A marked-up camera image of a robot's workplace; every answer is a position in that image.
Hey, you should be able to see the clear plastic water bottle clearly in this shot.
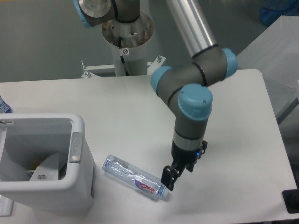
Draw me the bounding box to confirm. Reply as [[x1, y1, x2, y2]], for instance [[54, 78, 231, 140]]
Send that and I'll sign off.
[[102, 155, 169, 201]]

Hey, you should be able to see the white side table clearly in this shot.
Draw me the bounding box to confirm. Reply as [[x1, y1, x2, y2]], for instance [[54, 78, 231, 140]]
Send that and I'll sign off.
[[237, 16, 299, 123]]

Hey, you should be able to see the white trash can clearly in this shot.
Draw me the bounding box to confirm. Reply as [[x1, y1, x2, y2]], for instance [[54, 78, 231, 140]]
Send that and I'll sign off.
[[0, 113, 96, 210]]

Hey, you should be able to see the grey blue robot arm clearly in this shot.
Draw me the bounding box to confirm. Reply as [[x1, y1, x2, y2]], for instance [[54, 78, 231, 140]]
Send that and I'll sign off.
[[74, 0, 238, 190]]

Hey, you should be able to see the white plastic wrapper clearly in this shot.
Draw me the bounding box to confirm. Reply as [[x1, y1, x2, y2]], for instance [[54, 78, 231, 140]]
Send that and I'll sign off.
[[27, 153, 67, 181]]

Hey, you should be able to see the blue object top right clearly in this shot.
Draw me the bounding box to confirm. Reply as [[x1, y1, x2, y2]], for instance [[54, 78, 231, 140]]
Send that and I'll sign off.
[[259, 0, 299, 27]]

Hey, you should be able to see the black device table corner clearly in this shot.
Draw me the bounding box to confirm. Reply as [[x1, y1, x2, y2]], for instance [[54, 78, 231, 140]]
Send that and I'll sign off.
[[282, 189, 299, 214]]

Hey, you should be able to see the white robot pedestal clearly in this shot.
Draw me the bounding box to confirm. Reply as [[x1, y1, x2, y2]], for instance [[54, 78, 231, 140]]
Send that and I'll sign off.
[[81, 12, 166, 78]]

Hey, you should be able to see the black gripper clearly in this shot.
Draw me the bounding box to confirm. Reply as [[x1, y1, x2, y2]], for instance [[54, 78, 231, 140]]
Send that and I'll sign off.
[[161, 140, 207, 191]]

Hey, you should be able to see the black cable on pedestal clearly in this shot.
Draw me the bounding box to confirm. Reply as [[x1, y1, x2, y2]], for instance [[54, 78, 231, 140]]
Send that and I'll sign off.
[[118, 36, 129, 76]]

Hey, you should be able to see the blue patterned bottle left edge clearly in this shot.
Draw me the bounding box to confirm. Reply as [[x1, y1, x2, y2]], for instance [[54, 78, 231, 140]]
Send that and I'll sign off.
[[0, 96, 13, 113]]

